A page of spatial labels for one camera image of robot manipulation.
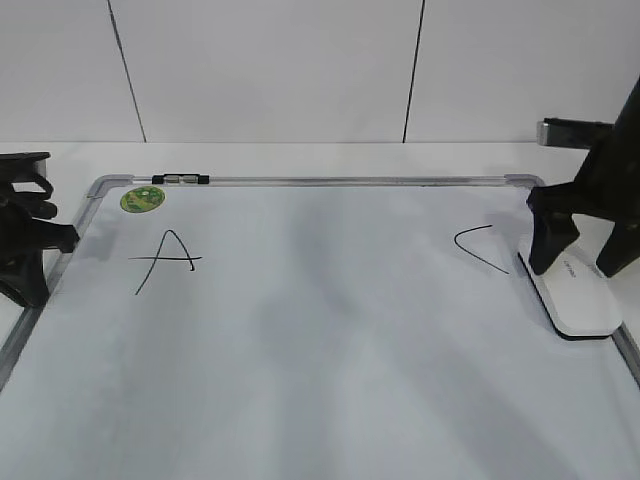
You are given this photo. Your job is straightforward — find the white whiteboard with grey frame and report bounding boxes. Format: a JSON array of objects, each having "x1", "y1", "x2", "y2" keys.
[{"x1": 1, "y1": 175, "x2": 639, "y2": 479}]

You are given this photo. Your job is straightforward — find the white whiteboard eraser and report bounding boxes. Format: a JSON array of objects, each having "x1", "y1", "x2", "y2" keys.
[{"x1": 518, "y1": 237, "x2": 622, "y2": 340}]

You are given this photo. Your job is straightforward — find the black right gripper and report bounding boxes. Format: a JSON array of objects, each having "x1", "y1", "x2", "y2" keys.
[{"x1": 526, "y1": 81, "x2": 639, "y2": 278}]

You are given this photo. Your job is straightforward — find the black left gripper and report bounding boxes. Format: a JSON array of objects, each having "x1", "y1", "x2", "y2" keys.
[{"x1": 1, "y1": 152, "x2": 79, "y2": 308}]

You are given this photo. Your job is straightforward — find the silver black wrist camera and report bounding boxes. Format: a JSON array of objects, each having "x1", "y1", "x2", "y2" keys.
[{"x1": 537, "y1": 118, "x2": 613, "y2": 150}]

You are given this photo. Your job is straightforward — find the black marker pen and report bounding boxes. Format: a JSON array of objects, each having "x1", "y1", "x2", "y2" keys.
[{"x1": 151, "y1": 174, "x2": 210, "y2": 185}]

